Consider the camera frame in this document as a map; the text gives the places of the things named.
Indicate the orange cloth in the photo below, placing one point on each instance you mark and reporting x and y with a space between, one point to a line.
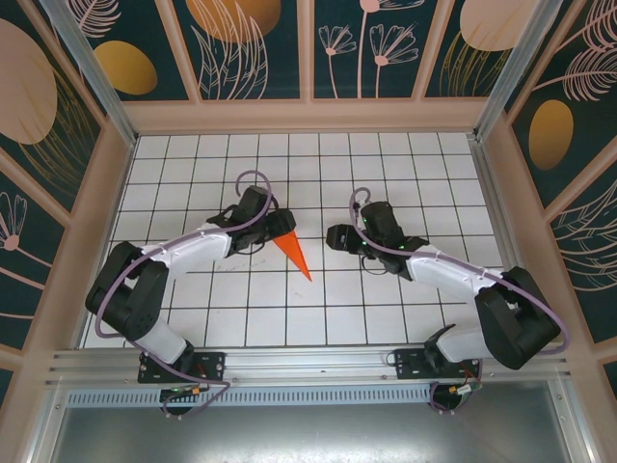
291 248

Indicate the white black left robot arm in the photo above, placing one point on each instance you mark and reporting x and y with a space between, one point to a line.
193 248

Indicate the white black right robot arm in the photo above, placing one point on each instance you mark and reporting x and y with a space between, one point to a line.
443 270

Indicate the grey metal sheet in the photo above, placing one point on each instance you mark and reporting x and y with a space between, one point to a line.
308 434

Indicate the small controller board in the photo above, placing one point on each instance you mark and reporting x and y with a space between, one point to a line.
465 388
193 390

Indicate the aluminium side rail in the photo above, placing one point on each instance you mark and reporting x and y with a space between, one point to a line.
506 241

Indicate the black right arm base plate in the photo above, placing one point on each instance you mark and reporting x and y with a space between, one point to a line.
410 364

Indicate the aluminium mounting rail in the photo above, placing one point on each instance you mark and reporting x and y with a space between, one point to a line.
308 364

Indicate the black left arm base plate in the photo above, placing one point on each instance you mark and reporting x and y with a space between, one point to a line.
212 366

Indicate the aluminium frame post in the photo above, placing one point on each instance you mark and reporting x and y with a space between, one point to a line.
99 82
45 429
512 72
573 424

